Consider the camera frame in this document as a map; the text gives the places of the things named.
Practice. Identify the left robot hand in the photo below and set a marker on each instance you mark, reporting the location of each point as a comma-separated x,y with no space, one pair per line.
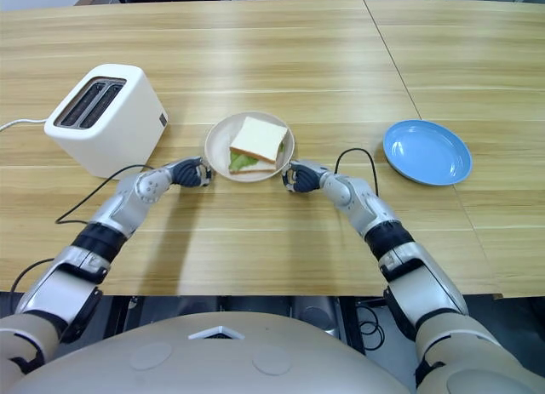
187,173

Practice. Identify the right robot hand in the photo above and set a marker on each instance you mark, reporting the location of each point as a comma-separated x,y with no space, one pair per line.
304,179

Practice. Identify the beige plate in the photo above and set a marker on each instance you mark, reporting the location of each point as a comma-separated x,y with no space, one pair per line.
217,149

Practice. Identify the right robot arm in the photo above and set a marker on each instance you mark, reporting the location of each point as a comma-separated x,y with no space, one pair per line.
404,258

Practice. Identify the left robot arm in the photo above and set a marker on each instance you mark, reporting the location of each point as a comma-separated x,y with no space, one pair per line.
110,224

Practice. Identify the bread slice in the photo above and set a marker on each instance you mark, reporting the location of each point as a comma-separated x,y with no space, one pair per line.
259,167
259,138

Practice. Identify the green lettuce leaf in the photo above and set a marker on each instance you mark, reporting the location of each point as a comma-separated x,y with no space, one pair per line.
242,161

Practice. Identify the cream toaster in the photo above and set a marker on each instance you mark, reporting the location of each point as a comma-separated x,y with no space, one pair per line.
115,117

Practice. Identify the blue plate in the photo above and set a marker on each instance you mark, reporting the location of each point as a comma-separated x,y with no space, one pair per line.
426,151

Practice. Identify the robot body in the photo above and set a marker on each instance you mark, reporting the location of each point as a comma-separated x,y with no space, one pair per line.
213,355

